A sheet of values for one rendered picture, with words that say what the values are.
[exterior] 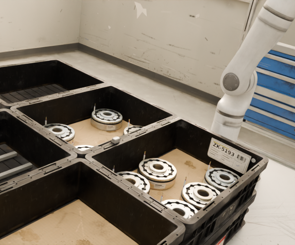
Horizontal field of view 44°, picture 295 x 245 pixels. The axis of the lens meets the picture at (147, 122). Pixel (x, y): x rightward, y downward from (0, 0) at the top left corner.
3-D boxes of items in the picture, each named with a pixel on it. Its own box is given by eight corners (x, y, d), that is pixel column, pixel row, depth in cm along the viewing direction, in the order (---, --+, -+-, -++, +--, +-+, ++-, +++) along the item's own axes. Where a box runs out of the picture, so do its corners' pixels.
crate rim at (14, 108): (110, 89, 128) (111, 83, 127) (178, 122, 113) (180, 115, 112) (7, 114, 99) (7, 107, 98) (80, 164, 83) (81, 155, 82)
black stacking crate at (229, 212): (172, 149, 117) (180, 117, 112) (257, 195, 101) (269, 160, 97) (78, 198, 88) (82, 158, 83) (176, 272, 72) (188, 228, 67)
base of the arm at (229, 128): (207, 148, 131) (219, 104, 124) (233, 157, 128) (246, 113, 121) (200, 158, 123) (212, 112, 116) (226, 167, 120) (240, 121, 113)
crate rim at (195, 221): (178, 122, 113) (180, 115, 112) (268, 166, 97) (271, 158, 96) (80, 165, 83) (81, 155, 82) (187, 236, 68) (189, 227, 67)
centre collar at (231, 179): (222, 171, 100) (222, 169, 99) (236, 181, 97) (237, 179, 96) (211, 177, 96) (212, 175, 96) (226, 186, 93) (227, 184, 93)
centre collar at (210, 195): (199, 186, 91) (199, 184, 91) (216, 195, 89) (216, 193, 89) (188, 194, 88) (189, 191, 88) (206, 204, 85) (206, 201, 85)
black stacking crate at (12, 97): (55, 86, 148) (57, 59, 143) (106, 113, 133) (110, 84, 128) (-44, 106, 119) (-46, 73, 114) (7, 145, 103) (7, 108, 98)
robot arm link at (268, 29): (257, 5, 99) (270, 6, 106) (211, 85, 114) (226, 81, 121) (285, 21, 96) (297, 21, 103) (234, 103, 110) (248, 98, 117)
